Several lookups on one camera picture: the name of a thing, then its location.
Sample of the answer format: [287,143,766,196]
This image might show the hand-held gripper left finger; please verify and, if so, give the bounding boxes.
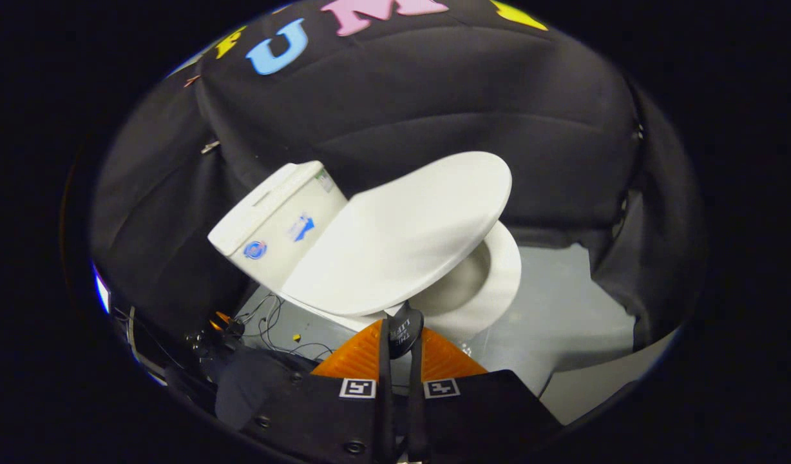
[241,319,396,464]

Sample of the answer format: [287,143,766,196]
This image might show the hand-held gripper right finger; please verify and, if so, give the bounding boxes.
[408,326,564,464]

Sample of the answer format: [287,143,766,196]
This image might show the black pull strap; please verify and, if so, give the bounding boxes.
[387,302,426,359]

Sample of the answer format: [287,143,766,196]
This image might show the white toilet lid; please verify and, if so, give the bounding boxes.
[281,151,513,317]

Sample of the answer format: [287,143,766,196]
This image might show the white toilet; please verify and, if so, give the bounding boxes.
[207,160,523,343]

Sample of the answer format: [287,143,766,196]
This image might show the black backdrop cloth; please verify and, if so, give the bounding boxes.
[90,0,705,352]

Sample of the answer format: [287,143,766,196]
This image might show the black floor cables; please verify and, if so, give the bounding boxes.
[236,291,337,360]

